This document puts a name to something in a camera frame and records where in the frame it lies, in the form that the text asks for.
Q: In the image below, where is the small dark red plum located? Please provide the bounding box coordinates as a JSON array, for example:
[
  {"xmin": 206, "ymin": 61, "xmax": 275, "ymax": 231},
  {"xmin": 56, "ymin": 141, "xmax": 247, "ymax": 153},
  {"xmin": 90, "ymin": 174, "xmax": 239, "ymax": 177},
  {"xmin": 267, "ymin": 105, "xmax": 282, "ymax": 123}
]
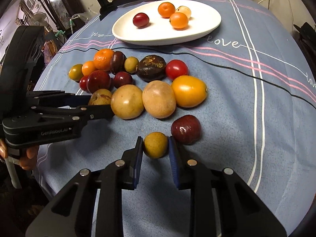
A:
[{"xmin": 113, "ymin": 72, "xmax": 133, "ymax": 89}]

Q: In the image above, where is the large bumpy mandarin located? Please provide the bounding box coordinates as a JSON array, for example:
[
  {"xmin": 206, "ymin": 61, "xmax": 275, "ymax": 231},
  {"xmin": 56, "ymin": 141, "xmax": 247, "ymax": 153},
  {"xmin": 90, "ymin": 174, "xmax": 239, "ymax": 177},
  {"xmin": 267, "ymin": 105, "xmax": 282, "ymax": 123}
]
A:
[{"xmin": 93, "ymin": 49, "xmax": 114, "ymax": 71}]

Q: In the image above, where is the dark red cherry plum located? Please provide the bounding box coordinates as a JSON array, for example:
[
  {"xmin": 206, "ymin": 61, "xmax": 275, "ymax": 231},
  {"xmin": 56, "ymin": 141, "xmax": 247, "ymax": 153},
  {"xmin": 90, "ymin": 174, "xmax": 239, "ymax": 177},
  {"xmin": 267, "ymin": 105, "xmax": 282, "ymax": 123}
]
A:
[{"xmin": 171, "ymin": 115, "xmax": 202, "ymax": 145}]

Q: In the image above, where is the small yellow longan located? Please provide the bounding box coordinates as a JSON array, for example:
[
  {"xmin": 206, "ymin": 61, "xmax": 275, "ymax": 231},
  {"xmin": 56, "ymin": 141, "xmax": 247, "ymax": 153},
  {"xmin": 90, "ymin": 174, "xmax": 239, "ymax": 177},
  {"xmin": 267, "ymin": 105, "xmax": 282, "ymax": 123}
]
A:
[{"xmin": 144, "ymin": 132, "xmax": 168, "ymax": 159}]

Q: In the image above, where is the red cherry tomato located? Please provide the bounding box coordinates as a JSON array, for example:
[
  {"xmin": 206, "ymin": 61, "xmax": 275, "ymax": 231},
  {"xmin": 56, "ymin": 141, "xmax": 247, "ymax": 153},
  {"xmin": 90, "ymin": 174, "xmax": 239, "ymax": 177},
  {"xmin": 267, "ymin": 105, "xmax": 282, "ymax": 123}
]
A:
[{"xmin": 166, "ymin": 59, "xmax": 189, "ymax": 80}]

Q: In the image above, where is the white round plate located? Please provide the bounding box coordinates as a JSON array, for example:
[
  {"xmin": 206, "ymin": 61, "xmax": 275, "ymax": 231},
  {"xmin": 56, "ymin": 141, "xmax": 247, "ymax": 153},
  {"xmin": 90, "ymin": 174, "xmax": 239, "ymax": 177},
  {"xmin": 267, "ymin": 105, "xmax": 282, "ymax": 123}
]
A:
[{"xmin": 112, "ymin": 0, "xmax": 222, "ymax": 45}]

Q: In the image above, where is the yellow-green tomato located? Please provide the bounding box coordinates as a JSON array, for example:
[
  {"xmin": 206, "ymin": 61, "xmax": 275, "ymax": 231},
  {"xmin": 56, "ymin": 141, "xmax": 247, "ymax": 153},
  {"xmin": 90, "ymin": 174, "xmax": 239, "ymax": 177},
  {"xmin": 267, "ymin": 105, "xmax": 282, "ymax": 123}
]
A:
[{"xmin": 68, "ymin": 64, "xmax": 84, "ymax": 82}]

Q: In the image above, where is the small orange tomato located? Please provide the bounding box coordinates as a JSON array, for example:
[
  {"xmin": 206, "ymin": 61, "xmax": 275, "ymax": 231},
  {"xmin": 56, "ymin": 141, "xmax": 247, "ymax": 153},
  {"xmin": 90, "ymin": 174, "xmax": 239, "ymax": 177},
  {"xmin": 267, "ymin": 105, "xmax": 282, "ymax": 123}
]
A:
[{"xmin": 81, "ymin": 60, "xmax": 97, "ymax": 76}]

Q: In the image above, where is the orange mandarin front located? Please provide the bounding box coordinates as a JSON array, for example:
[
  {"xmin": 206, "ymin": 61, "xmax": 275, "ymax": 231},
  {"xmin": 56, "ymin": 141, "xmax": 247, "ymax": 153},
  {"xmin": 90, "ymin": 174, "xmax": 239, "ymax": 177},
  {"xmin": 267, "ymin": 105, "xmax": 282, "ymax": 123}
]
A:
[{"xmin": 169, "ymin": 12, "xmax": 189, "ymax": 29}]

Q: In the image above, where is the blue striped tablecloth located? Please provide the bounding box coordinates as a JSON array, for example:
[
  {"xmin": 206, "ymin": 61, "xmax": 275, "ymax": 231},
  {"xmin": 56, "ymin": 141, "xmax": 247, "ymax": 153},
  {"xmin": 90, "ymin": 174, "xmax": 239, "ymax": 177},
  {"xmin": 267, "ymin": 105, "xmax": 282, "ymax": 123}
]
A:
[{"xmin": 34, "ymin": 0, "xmax": 315, "ymax": 234}]

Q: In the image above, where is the small orange mandarin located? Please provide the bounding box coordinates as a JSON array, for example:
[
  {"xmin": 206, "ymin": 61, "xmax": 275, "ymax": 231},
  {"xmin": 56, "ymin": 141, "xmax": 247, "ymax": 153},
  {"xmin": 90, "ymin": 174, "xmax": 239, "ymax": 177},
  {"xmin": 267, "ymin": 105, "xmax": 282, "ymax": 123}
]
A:
[{"xmin": 157, "ymin": 2, "xmax": 176, "ymax": 18}]

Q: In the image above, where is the person's left hand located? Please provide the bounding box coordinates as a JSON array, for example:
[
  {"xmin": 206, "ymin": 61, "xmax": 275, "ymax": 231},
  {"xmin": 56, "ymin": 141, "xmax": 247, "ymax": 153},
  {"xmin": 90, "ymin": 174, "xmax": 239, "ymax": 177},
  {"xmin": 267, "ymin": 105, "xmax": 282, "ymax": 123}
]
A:
[{"xmin": 1, "ymin": 140, "xmax": 39, "ymax": 171}]

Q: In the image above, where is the small yellow-green fruit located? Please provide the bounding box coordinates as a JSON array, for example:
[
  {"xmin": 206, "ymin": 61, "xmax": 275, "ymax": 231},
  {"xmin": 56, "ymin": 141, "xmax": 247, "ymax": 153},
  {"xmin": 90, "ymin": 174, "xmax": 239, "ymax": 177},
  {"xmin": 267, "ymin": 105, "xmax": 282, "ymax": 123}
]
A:
[{"xmin": 124, "ymin": 56, "xmax": 139, "ymax": 74}]

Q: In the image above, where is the black thin cable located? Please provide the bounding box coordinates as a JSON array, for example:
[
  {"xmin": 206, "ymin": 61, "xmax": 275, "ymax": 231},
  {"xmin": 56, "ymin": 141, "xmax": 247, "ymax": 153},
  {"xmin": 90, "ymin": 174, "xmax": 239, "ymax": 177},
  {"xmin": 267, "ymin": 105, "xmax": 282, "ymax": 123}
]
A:
[{"xmin": 57, "ymin": 46, "xmax": 316, "ymax": 110}]

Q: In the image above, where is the yellow-orange tomato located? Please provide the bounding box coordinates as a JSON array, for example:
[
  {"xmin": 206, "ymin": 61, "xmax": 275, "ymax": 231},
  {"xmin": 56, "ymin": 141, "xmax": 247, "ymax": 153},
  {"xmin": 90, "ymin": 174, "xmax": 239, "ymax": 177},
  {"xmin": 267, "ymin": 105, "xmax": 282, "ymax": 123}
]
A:
[{"xmin": 171, "ymin": 75, "xmax": 208, "ymax": 108}]

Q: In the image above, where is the tan passion fruit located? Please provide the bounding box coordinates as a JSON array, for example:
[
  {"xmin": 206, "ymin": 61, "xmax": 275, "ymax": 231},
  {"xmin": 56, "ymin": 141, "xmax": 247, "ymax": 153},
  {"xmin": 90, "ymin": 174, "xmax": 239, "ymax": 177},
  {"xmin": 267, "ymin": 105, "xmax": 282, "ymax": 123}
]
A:
[
  {"xmin": 142, "ymin": 80, "xmax": 176, "ymax": 119},
  {"xmin": 110, "ymin": 85, "xmax": 144, "ymax": 120},
  {"xmin": 88, "ymin": 89, "xmax": 113, "ymax": 105}
]

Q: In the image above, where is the dark brown date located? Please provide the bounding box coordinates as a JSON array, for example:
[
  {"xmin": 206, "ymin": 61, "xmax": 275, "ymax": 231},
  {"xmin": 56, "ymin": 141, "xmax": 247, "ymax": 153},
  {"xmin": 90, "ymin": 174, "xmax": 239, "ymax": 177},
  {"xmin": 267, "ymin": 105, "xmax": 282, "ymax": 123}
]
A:
[{"xmin": 110, "ymin": 51, "xmax": 126, "ymax": 75}]

